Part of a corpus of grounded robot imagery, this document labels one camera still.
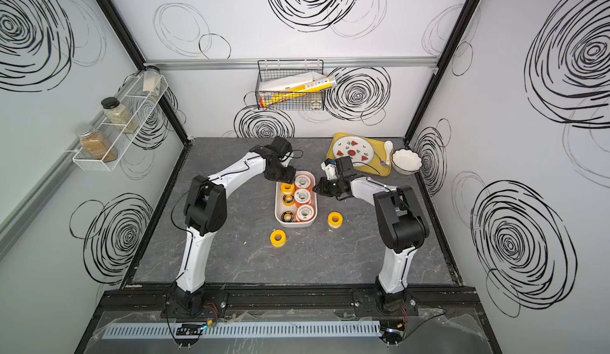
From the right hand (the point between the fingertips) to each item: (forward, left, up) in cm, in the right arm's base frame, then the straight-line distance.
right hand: (315, 189), depth 95 cm
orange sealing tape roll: (+5, +5, -2) cm, 7 cm away
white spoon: (+29, -36, -5) cm, 46 cm away
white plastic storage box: (-5, +7, -4) cm, 10 cm away
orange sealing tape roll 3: (-10, +4, -2) cm, 11 cm away
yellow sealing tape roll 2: (-19, +13, -5) cm, 24 cm away
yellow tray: (+19, -29, -8) cm, 36 cm away
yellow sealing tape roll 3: (-11, -8, -5) cm, 14 cm away
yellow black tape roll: (-3, +11, -5) cm, 12 cm away
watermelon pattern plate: (+27, -22, -6) cm, 35 cm away
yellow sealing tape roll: (+1, +11, -1) cm, 11 cm away
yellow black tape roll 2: (-10, +11, -4) cm, 16 cm away
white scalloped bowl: (+19, -42, -5) cm, 47 cm away
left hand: (+5, +11, 0) cm, 12 cm away
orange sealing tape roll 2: (-2, +5, -2) cm, 6 cm away
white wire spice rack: (+23, +70, +21) cm, 77 cm away
